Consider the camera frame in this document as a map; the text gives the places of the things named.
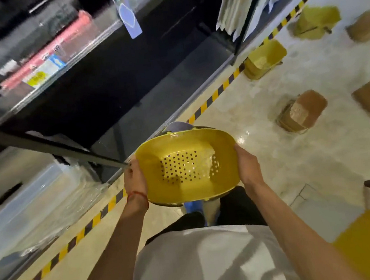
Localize person's left forearm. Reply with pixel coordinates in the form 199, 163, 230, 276
60, 194, 157, 280

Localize person's right hand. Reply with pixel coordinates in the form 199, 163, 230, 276
232, 141, 265, 189

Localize person's right forearm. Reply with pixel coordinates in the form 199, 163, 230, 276
242, 169, 365, 280

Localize black trousers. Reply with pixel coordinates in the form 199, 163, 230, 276
140, 183, 269, 246

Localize white shirt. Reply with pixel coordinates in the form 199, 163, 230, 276
124, 218, 303, 280

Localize clear wrapped storage box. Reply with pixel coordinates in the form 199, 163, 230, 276
0, 136, 117, 271

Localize black metal shelf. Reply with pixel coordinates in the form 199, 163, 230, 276
0, 0, 351, 280

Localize yellow basket dark handles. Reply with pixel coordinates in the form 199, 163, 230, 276
291, 2, 344, 42
133, 122, 243, 211
240, 38, 290, 82

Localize pale purple hanging tag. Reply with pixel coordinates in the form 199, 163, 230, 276
114, 0, 144, 42

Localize blue left slipper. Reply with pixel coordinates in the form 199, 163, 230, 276
182, 199, 210, 229

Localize purple basket yellow handles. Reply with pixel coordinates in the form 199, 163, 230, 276
165, 119, 198, 135

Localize person's left hand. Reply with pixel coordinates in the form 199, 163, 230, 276
121, 154, 150, 213

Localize dark grey rolled goods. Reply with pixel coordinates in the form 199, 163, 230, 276
0, 0, 86, 82

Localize red rolled goods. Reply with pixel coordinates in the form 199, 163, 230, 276
0, 9, 99, 92

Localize red string bracelet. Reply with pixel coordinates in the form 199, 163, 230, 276
126, 190, 150, 213

